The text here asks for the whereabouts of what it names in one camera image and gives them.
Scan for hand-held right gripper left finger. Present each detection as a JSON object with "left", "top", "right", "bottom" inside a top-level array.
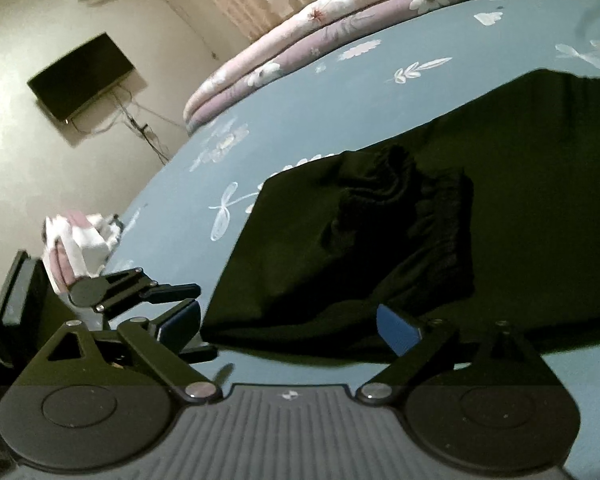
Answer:
[{"left": 22, "top": 299, "right": 226, "bottom": 403}]

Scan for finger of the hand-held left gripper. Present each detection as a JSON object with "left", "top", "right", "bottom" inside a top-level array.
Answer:
[
  {"left": 179, "top": 342, "right": 217, "bottom": 362},
  {"left": 104, "top": 267, "right": 202, "bottom": 312}
]

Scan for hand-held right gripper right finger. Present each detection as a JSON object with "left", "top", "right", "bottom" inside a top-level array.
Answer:
[{"left": 355, "top": 304, "right": 551, "bottom": 405}]

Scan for black pants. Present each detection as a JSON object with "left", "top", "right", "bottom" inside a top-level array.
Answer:
[{"left": 200, "top": 67, "right": 600, "bottom": 361}]

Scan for pink white folded cloth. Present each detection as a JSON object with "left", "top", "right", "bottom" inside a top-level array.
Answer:
[{"left": 42, "top": 210, "right": 123, "bottom": 296}]

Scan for purple floral quilt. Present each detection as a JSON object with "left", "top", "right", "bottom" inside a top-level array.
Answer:
[{"left": 187, "top": 0, "right": 506, "bottom": 133}]

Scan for black television cables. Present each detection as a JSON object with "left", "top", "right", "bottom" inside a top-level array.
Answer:
[{"left": 70, "top": 85, "right": 191, "bottom": 166}]

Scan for wall television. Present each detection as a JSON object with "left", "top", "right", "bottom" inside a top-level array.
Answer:
[{"left": 27, "top": 32, "right": 136, "bottom": 123}]

